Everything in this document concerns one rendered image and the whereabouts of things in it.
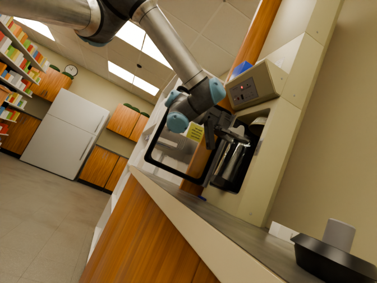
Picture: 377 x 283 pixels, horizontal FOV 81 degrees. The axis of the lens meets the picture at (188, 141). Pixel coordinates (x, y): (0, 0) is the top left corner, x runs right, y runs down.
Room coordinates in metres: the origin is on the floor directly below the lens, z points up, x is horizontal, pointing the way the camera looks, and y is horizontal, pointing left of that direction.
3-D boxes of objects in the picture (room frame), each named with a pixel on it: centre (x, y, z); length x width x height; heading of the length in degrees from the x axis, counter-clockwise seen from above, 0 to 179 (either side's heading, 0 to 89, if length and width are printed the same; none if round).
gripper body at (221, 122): (0.86, -0.07, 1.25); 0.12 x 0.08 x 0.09; 106
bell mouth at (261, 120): (0.92, -0.30, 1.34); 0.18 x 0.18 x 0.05
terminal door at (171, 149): (1.02, 0.01, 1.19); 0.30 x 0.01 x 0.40; 100
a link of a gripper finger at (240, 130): (0.84, -0.17, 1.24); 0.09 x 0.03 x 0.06; 82
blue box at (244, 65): (0.98, -0.12, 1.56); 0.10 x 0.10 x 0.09; 16
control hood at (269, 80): (0.89, -0.15, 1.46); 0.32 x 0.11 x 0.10; 16
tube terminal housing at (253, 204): (0.94, -0.32, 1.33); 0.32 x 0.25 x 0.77; 16
